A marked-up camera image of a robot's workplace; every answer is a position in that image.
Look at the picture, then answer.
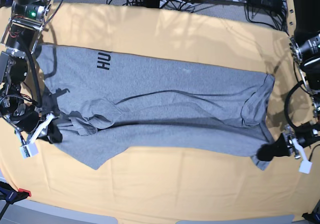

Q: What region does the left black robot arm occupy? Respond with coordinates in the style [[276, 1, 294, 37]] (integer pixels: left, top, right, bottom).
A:
[[256, 0, 320, 162]]

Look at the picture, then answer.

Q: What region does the black clamp right corner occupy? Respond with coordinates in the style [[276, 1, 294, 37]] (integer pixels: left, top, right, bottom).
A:
[[302, 212, 320, 224]]

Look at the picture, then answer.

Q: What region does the yellow table cloth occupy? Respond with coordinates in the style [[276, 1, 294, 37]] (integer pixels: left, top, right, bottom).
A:
[[0, 3, 320, 224]]

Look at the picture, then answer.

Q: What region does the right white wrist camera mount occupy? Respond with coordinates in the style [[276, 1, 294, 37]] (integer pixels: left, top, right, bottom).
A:
[[15, 124, 40, 159]]

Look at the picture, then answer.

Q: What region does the black power adapter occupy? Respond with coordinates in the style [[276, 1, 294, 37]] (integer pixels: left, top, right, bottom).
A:
[[248, 0, 283, 12]]

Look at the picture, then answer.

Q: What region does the grey t-shirt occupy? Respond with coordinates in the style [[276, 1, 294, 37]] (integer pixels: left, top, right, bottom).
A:
[[36, 44, 275, 170]]

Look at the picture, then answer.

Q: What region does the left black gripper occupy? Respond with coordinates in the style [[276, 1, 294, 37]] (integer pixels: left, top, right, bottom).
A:
[[256, 122, 320, 162]]

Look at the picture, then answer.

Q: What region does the blue red table clamp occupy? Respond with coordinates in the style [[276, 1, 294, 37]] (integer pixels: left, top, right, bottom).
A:
[[0, 181, 32, 205]]

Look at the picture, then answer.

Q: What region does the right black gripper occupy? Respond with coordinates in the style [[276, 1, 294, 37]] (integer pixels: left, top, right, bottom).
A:
[[14, 111, 63, 144]]

